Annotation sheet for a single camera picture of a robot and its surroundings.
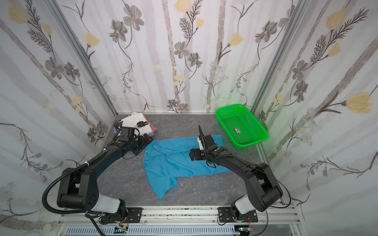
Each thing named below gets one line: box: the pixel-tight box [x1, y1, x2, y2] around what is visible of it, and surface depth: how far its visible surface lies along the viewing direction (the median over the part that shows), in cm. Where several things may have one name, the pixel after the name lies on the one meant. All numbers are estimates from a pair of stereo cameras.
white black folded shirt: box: [118, 112, 153, 137], surface depth 110 cm
